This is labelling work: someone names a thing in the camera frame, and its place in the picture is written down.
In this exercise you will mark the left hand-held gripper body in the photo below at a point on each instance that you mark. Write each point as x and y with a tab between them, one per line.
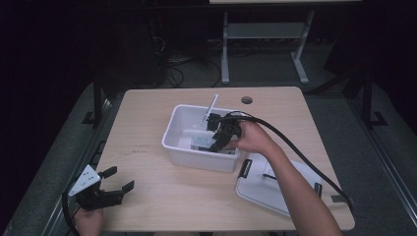
95	196

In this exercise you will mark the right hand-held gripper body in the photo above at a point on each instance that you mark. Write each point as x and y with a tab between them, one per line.
229	124

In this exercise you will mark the white plastic storage box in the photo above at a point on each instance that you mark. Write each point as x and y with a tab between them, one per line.
183	144

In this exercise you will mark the person's left hand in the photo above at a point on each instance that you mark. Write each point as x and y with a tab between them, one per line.
89	223

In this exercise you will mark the person's right hand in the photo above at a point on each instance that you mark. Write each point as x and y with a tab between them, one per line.
254	137

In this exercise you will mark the black upright stand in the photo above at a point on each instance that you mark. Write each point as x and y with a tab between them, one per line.
97	101
368	101

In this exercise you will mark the metal floor rail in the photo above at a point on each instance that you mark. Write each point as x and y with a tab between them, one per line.
387	157
72	164

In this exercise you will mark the grey metal desk frame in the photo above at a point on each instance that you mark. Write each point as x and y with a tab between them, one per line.
262	31

